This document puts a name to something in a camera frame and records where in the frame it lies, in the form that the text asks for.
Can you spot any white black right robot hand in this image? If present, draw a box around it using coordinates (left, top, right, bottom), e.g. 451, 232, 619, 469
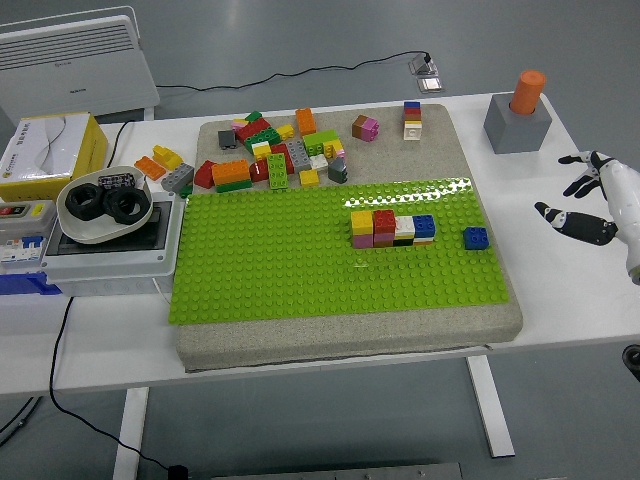
533, 149, 640, 275

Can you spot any red square toy brick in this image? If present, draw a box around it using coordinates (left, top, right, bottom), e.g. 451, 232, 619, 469
372, 209, 398, 235

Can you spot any yellow square toy brick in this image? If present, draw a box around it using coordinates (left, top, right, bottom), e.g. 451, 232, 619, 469
350, 211, 375, 236

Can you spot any dark grey sloped brick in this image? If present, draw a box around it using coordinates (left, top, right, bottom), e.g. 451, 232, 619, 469
327, 157, 350, 184

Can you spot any lime green toy brick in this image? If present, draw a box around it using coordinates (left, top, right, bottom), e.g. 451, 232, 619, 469
302, 129, 341, 156

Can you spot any orange long toy brick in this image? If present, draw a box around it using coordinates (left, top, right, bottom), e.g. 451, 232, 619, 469
294, 107, 318, 136

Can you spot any grey long toy brick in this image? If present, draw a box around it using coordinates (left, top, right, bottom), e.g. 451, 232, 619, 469
285, 139, 312, 175

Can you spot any lime green long brick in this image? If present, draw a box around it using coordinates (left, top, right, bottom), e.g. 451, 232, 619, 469
266, 153, 291, 191

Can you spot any red long toy brick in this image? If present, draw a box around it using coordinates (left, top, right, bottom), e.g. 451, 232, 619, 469
269, 143, 296, 175

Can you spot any green studded baseplate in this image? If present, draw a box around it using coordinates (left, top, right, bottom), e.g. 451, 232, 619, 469
167, 177, 516, 327

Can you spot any dark green toy brick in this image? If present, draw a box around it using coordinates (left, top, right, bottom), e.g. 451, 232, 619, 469
244, 128, 282, 154

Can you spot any large red toy brick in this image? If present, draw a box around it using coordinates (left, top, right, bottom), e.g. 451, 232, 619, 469
234, 119, 271, 144

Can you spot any green flat toy brick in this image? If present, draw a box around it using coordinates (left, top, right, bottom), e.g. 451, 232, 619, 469
215, 178, 254, 194

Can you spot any orange wide toy brick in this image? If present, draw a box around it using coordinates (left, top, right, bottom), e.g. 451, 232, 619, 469
211, 159, 252, 187

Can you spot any red sloped toy brick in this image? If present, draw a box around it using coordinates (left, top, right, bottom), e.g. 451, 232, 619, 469
193, 159, 217, 190

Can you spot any yellow sloped toy brick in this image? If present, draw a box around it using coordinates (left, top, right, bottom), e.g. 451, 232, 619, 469
152, 144, 185, 170

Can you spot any orange flat toy brick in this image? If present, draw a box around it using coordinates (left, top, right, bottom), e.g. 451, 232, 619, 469
133, 155, 167, 181

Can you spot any grey block holder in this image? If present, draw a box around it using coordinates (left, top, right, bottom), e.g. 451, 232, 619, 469
482, 92, 554, 155

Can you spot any orange cylinder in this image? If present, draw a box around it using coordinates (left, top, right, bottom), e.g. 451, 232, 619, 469
509, 69, 547, 116

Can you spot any white table leg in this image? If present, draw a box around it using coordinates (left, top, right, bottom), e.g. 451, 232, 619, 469
464, 355, 516, 459
112, 387, 150, 480

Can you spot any grey-brown mat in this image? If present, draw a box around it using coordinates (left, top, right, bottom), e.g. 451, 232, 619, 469
175, 103, 525, 374

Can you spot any small black component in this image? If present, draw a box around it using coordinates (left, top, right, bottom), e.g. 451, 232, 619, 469
97, 172, 136, 190

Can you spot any grey white distribution box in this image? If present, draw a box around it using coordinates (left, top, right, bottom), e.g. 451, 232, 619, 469
39, 192, 187, 296

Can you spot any white bowl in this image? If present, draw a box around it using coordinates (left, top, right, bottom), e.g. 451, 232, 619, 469
56, 167, 155, 245

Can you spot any white electric panel heater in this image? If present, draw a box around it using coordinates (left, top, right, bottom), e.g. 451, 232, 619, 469
0, 5, 161, 124

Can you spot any yellow white tissue box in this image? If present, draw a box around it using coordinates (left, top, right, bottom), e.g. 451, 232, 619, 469
0, 112, 109, 204

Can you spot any blue plastic box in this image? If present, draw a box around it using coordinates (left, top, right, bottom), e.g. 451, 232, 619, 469
0, 271, 64, 297

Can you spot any white circuit breaker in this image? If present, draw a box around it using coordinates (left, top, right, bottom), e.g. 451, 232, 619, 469
0, 232, 49, 275

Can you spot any black floor cable with plug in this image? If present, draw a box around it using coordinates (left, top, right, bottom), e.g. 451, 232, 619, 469
154, 49, 434, 94

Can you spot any thin black cable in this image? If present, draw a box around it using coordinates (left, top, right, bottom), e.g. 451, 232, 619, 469
106, 119, 135, 169

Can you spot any grey switch box red button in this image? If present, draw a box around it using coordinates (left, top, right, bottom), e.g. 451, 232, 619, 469
0, 198, 57, 239

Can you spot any black power cable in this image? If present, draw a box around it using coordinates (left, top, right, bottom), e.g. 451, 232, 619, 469
48, 294, 174, 474

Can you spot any grey cable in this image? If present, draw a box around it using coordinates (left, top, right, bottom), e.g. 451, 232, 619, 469
0, 396, 44, 446

